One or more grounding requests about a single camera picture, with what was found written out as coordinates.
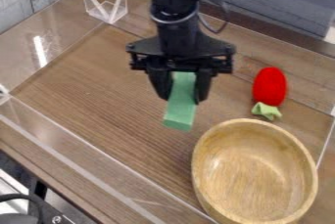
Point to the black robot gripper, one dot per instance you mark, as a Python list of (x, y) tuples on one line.
[(181, 48)]

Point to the green rectangular block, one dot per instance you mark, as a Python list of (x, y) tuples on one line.
[(180, 113)]

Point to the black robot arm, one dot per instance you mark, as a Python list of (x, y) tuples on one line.
[(170, 10)]

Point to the light wooden bowl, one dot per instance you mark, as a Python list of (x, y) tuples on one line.
[(253, 174)]

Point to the red plush strawberry toy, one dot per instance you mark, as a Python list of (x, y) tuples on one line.
[(270, 89)]

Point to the clear acrylic table barrier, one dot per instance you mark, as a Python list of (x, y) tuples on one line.
[(81, 121)]

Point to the clear acrylic corner bracket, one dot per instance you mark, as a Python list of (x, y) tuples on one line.
[(106, 11)]

